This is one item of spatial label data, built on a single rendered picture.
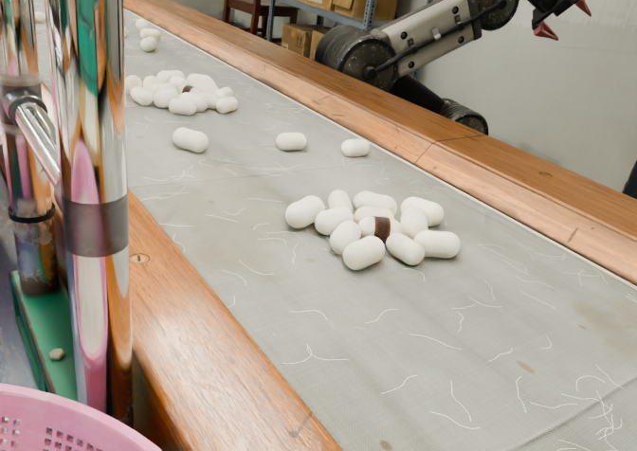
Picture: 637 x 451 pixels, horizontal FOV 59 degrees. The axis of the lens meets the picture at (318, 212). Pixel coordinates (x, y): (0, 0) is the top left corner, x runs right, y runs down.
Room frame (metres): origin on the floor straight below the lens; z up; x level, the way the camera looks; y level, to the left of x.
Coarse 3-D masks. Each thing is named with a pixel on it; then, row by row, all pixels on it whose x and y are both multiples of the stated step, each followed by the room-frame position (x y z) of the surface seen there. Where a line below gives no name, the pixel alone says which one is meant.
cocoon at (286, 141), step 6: (282, 138) 0.54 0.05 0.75; (288, 138) 0.54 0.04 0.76; (294, 138) 0.55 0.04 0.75; (300, 138) 0.55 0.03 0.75; (282, 144) 0.54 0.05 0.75; (288, 144) 0.54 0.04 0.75; (294, 144) 0.54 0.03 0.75; (300, 144) 0.55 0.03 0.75; (282, 150) 0.55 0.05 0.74; (288, 150) 0.55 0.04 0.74; (294, 150) 0.55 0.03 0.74
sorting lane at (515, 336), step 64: (128, 64) 0.81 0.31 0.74; (192, 64) 0.87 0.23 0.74; (128, 128) 0.55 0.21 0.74; (192, 128) 0.58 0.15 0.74; (256, 128) 0.61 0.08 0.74; (320, 128) 0.64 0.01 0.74; (192, 192) 0.42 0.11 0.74; (256, 192) 0.44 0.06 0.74; (320, 192) 0.46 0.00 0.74; (384, 192) 0.48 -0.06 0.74; (448, 192) 0.50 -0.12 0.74; (192, 256) 0.32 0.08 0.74; (256, 256) 0.33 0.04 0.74; (320, 256) 0.35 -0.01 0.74; (384, 256) 0.36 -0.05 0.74; (512, 256) 0.39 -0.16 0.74; (576, 256) 0.40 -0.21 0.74; (256, 320) 0.26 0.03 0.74; (320, 320) 0.27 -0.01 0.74; (384, 320) 0.28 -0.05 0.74; (448, 320) 0.29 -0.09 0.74; (512, 320) 0.30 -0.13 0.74; (576, 320) 0.31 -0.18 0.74; (320, 384) 0.22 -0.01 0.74; (384, 384) 0.22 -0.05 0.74; (448, 384) 0.23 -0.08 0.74; (512, 384) 0.24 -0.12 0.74; (576, 384) 0.25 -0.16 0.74; (384, 448) 0.18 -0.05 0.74; (448, 448) 0.19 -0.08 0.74; (512, 448) 0.19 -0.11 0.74; (576, 448) 0.20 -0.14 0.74
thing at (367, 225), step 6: (372, 216) 0.38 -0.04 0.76; (360, 222) 0.38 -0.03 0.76; (366, 222) 0.38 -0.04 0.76; (372, 222) 0.37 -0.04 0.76; (396, 222) 0.38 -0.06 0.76; (360, 228) 0.37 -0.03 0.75; (366, 228) 0.37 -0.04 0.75; (372, 228) 0.37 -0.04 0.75; (396, 228) 0.37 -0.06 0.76; (366, 234) 0.37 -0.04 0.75; (372, 234) 0.37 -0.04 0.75; (390, 234) 0.37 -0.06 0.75
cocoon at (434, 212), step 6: (408, 198) 0.43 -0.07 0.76; (414, 198) 0.43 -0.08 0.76; (420, 198) 0.43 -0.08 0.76; (402, 204) 0.43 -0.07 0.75; (408, 204) 0.42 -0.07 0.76; (414, 204) 0.42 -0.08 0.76; (420, 204) 0.42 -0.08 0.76; (426, 204) 0.42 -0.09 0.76; (432, 204) 0.42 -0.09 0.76; (438, 204) 0.42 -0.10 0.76; (402, 210) 0.42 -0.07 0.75; (426, 210) 0.41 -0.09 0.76; (432, 210) 0.41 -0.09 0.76; (438, 210) 0.41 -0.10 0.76; (432, 216) 0.41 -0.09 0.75; (438, 216) 0.41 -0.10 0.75; (432, 222) 0.41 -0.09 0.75; (438, 222) 0.41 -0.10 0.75
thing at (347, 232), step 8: (344, 224) 0.36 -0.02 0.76; (352, 224) 0.37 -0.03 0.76; (336, 232) 0.35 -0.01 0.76; (344, 232) 0.35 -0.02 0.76; (352, 232) 0.35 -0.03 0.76; (360, 232) 0.37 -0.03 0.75; (336, 240) 0.35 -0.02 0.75; (344, 240) 0.35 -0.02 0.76; (352, 240) 0.35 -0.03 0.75; (336, 248) 0.35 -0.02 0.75; (344, 248) 0.34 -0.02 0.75
